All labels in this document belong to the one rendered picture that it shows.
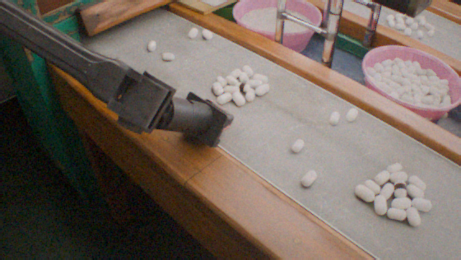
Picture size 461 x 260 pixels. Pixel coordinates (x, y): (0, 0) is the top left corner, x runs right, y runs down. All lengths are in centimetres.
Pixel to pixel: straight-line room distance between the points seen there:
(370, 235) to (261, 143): 27
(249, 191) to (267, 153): 12
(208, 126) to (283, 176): 16
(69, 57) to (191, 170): 28
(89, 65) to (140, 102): 9
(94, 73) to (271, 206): 34
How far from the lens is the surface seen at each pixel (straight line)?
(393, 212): 67
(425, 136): 82
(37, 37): 57
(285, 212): 61
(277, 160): 71
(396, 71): 102
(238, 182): 64
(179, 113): 59
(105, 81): 54
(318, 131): 78
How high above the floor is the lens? 127
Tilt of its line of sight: 44 degrees down
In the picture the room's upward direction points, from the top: straight up
